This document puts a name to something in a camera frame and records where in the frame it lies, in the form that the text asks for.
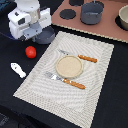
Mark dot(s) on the round beige plate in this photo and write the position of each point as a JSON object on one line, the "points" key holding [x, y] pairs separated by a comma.
{"points": [[69, 66]]}

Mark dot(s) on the red sausage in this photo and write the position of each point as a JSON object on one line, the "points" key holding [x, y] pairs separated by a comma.
{"points": [[30, 52]]}

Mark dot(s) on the knife with wooden handle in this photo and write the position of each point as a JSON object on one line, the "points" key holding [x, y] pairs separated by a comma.
{"points": [[80, 56]]}

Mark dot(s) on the white fish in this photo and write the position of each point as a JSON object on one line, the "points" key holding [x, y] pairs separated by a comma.
{"points": [[17, 68]]}

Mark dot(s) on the black rear stove burner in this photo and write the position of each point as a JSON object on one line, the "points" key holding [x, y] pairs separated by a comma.
{"points": [[76, 2]]}

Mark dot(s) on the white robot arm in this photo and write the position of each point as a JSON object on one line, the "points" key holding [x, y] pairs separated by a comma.
{"points": [[28, 6]]}

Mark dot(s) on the beige bowl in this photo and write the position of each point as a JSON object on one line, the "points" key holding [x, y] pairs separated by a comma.
{"points": [[123, 14]]}

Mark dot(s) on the black stove burner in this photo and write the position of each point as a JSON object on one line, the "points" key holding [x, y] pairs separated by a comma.
{"points": [[67, 14], [76, 2]]}

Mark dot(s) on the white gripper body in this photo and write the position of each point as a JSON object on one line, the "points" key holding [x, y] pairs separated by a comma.
{"points": [[28, 25]]}

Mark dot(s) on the small grey saucepan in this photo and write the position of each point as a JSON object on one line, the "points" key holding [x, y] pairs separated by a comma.
{"points": [[46, 36]]}

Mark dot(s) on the large grey pot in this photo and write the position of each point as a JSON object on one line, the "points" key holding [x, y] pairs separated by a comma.
{"points": [[91, 13]]}

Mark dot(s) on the fork with wooden handle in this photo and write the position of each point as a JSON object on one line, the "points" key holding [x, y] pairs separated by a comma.
{"points": [[67, 81]]}

